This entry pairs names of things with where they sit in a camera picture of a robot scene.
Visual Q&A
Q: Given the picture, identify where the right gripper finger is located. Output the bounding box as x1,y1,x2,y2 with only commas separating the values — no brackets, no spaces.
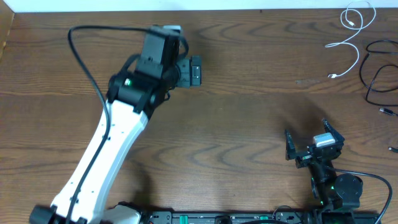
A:
284,129,297,161
322,119,345,142

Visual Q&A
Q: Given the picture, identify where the black USB cable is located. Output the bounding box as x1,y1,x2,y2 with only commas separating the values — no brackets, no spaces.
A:
359,39,398,154

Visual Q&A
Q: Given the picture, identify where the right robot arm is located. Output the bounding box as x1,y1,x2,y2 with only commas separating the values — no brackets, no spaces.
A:
284,119,363,211

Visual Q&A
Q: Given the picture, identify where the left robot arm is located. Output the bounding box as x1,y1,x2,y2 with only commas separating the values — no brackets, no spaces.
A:
29,26,201,223

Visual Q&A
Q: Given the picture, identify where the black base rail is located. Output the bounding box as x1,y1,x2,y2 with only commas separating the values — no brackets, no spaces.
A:
105,202,382,224

